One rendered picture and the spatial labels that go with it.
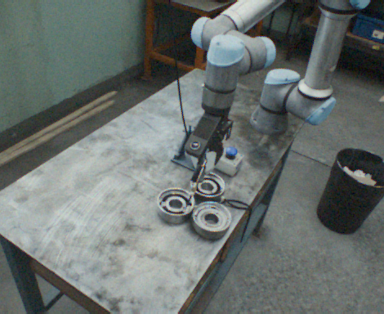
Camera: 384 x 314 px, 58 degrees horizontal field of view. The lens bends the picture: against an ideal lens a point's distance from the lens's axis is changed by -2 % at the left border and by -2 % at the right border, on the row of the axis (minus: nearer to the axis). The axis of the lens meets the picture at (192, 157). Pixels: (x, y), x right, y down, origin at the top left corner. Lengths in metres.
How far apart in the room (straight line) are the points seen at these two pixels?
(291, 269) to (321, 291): 0.18
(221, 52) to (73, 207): 0.57
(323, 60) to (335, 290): 1.25
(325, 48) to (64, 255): 0.93
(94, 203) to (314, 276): 1.34
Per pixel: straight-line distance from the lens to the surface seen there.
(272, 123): 1.38
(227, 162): 1.13
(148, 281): 0.87
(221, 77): 0.78
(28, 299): 1.38
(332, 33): 1.15
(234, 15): 0.96
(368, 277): 2.18
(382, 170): 2.27
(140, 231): 0.95
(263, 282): 1.91
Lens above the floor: 1.54
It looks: 38 degrees down
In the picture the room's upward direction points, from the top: 9 degrees clockwise
